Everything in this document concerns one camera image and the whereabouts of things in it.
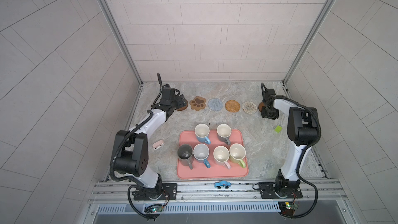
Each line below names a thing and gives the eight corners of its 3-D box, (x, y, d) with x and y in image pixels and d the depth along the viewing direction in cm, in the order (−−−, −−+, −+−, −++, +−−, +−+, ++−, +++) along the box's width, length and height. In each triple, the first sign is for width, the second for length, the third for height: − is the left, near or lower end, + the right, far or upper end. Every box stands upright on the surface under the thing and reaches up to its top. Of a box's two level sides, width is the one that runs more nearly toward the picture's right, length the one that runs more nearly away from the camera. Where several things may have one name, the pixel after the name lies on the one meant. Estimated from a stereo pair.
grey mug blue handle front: (193, 169, 78) (192, 164, 71) (194, 149, 84) (193, 143, 78) (210, 169, 78) (210, 164, 71) (209, 149, 84) (210, 143, 78)
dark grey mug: (178, 170, 78) (175, 164, 70) (180, 151, 84) (178, 144, 77) (192, 170, 78) (191, 164, 70) (193, 151, 84) (192, 144, 77)
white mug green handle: (229, 170, 78) (231, 165, 72) (227, 149, 85) (229, 143, 78) (244, 170, 78) (248, 165, 72) (241, 149, 85) (244, 143, 78)
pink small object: (154, 150, 86) (153, 147, 83) (153, 145, 87) (151, 143, 85) (165, 145, 87) (164, 142, 85) (163, 141, 89) (162, 138, 87)
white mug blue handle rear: (194, 148, 86) (193, 141, 79) (195, 131, 93) (194, 123, 85) (209, 148, 86) (210, 141, 79) (209, 131, 93) (209, 123, 85)
